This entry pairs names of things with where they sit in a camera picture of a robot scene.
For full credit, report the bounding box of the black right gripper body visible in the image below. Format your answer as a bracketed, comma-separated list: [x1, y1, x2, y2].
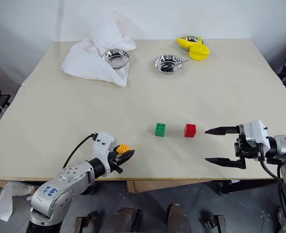
[234, 133, 267, 162]

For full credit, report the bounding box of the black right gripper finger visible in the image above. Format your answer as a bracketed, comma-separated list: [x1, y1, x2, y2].
[204, 124, 241, 136]
[204, 157, 246, 170]

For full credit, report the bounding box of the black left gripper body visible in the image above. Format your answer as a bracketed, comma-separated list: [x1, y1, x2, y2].
[108, 149, 123, 174]

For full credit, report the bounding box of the orange toy brick cube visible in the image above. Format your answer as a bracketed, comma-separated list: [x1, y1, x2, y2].
[116, 143, 131, 155]

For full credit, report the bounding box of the red toy brick cube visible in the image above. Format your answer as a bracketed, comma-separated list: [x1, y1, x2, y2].
[184, 123, 197, 138]

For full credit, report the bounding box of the green toy brick cube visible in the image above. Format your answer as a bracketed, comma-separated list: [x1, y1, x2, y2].
[154, 122, 167, 137]

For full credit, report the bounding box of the dark rounded shape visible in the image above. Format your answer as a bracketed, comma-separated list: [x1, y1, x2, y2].
[101, 207, 143, 233]
[166, 203, 192, 233]

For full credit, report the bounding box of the yellow plastic container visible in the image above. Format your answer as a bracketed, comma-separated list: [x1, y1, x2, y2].
[189, 36, 210, 61]

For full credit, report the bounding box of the yellow toy banana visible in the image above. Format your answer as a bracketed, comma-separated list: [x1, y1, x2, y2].
[177, 36, 195, 50]

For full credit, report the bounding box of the white crumpled cloth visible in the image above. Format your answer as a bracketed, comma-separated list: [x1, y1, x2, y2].
[61, 9, 137, 88]

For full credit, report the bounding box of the white plastic bag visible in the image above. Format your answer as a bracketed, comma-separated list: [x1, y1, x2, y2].
[0, 182, 34, 222]

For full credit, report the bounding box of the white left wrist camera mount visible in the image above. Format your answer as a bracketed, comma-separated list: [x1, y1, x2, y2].
[93, 132, 117, 171]

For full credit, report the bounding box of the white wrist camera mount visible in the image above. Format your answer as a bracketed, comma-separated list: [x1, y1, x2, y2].
[93, 132, 117, 171]
[239, 119, 270, 149]

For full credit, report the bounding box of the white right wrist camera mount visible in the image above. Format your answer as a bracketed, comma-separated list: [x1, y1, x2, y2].
[239, 119, 270, 149]

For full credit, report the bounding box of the black table frame bar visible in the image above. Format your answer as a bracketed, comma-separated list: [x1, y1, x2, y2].
[219, 179, 281, 195]

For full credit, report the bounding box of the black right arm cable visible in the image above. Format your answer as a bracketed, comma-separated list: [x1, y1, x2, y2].
[258, 157, 286, 233]

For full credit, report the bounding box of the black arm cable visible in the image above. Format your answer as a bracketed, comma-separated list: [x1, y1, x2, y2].
[62, 133, 98, 169]
[258, 157, 286, 233]

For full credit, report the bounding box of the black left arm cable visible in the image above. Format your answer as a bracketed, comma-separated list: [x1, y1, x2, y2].
[62, 133, 98, 169]

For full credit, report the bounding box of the metal clamp bracket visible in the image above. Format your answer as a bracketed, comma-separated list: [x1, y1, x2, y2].
[74, 210, 98, 233]
[200, 214, 228, 233]

